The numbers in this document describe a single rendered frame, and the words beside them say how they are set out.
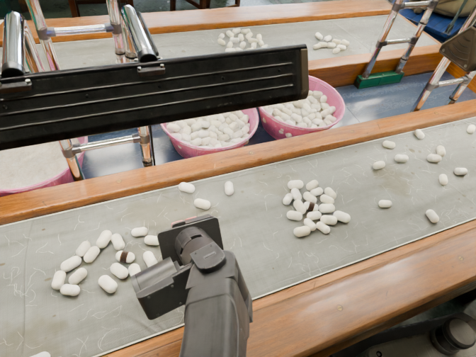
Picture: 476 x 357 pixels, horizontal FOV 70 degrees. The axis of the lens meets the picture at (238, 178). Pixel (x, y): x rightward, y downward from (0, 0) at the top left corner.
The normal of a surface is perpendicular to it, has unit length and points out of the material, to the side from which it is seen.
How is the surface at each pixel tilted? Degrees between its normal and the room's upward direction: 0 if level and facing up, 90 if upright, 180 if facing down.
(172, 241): 49
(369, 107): 0
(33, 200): 0
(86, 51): 0
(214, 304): 28
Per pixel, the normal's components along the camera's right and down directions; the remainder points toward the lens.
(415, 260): 0.11, -0.64
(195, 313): -0.36, -0.79
